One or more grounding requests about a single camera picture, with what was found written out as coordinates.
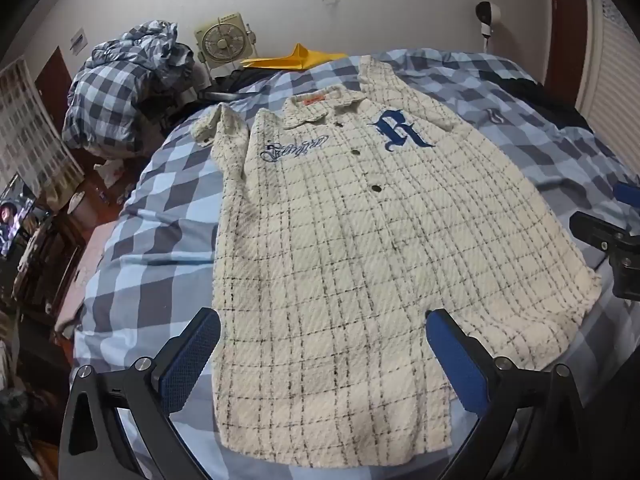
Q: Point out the wooden cabinet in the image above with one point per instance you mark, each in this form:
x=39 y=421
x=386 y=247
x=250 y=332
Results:
x=50 y=260

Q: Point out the beige box fan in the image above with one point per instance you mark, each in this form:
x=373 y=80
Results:
x=220 y=42

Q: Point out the dark bag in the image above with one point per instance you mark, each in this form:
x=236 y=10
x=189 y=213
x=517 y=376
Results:
x=240 y=82

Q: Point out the white curtain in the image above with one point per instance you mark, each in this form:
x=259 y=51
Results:
x=615 y=70

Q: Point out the crumpled checkered duvet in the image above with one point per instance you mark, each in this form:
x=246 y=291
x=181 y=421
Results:
x=110 y=85

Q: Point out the computer monitor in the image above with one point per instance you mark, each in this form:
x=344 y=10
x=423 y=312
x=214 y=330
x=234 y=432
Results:
x=12 y=220

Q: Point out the cream plaid button shirt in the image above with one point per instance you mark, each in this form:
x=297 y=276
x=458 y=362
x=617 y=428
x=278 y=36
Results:
x=350 y=260

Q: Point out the white wall camera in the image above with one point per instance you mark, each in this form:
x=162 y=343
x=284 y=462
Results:
x=486 y=14

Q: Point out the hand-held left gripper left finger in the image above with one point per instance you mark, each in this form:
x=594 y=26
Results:
x=187 y=360

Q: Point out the white grid wall hanging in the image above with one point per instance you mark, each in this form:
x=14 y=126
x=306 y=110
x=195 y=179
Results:
x=30 y=125

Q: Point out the black cloth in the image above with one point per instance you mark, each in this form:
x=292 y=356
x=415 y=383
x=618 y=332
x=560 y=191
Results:
x=540 y=100

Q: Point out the brown door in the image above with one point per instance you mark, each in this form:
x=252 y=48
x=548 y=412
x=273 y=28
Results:
x=565 y=35

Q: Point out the yellow cloth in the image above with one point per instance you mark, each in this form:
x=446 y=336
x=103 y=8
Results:
x=300 y=57

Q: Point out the white switch panel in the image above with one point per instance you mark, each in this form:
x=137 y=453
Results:
x=79 y=41

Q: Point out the blue checkered bed sheet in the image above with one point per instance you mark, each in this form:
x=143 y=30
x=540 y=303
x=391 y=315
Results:
x=150 y=260

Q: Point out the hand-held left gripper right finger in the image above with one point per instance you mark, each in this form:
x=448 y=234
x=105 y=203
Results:
x=457 y=360

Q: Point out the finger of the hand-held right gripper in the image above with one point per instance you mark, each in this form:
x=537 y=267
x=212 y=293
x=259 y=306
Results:
x=592 y=230
x=629 y=194

